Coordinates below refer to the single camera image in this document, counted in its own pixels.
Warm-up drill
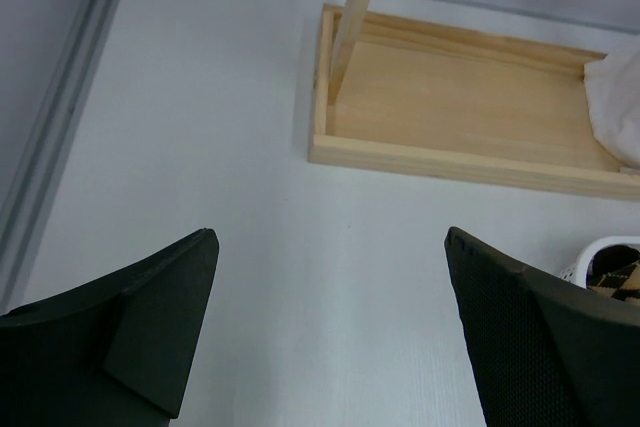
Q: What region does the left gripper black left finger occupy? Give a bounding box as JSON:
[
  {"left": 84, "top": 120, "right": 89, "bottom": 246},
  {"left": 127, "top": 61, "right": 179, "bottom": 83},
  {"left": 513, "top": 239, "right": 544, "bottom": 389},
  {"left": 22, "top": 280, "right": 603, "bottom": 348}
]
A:
[{"left": 1, "top": 229, "right": 219, "bottom": 426}]

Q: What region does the brown tan argyle sock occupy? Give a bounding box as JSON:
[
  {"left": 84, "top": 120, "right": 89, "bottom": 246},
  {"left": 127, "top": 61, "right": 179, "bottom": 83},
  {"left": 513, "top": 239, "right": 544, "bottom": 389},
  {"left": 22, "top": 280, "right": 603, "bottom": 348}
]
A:
[{"left": 586, "top": 245, "right": 639, "bottom": 306}]

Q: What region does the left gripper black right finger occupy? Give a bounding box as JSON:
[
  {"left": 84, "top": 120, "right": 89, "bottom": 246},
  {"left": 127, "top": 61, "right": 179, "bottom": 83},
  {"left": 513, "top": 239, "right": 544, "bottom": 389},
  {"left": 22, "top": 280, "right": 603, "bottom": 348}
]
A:
[{"left": 444, "top": 227, "right": 639, "bottom": 426}]

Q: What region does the wooden clothes rack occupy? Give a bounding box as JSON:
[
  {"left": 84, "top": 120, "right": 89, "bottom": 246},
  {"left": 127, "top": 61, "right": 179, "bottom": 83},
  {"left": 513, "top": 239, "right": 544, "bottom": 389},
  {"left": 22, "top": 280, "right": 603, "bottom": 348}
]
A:
[{"left": 308, "top": 0, "right": 639, "bottom": 200}]

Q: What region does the white plastic basket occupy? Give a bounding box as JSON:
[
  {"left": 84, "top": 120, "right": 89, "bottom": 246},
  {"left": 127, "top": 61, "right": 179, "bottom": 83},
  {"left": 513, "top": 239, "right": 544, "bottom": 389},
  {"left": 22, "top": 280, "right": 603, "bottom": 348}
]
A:
[{"left": 557, "top": 235, "right": 640, "bottom": 288}]

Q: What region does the white plastic bag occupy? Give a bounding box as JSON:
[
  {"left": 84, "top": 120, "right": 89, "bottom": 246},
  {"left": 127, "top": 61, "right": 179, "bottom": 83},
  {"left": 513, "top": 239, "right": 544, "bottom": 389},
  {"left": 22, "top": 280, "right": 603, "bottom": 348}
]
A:
[{"left": 584, "top": 36, "right": 639, "bottom": 170}]

